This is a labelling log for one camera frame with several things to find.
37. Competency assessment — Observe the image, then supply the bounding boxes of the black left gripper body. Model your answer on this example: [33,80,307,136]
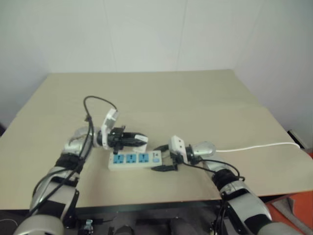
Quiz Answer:
[108,125,127,152]

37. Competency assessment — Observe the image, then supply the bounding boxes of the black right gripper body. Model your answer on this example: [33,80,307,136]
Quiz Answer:
[170,151,183,171]

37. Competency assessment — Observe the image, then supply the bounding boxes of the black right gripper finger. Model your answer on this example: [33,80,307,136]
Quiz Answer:
[152,144,172,153]
[151,164,178,173]

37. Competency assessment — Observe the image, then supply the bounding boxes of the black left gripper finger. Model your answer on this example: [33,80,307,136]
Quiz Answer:
[123,131,148,142]
[123,138,145,148]

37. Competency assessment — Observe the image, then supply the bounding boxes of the white charger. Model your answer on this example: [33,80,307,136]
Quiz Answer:
[132,134,149,154]

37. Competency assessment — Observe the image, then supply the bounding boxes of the white power strip blue sockets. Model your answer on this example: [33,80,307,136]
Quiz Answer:
[108,149,163,171]

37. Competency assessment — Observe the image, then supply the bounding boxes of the dark rounded shape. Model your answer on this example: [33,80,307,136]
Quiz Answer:
[114,225,134,235]

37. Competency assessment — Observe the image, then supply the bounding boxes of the small metal clamp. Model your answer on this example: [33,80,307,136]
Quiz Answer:
[82,219,94,235]

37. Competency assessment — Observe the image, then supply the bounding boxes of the grey cloth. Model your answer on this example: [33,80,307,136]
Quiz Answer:
[270,194,313,235]

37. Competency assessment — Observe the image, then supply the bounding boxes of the orange mat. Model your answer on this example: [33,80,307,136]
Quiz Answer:
[265,151,313,235]

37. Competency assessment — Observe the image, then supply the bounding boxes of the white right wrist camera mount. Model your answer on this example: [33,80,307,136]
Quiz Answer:
[169,135,189,164]

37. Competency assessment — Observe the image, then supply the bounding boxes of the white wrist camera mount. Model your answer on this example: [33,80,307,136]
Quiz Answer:
[169,135,189,164]
[100,107,121,150]

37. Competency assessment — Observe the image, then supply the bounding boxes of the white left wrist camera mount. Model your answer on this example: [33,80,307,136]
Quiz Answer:
[100,107,121,150]

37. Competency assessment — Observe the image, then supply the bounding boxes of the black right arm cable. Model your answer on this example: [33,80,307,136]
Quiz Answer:
[180,159,246,232]

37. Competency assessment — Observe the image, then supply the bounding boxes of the white power strip cable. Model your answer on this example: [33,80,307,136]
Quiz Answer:
[214,141,301,153]

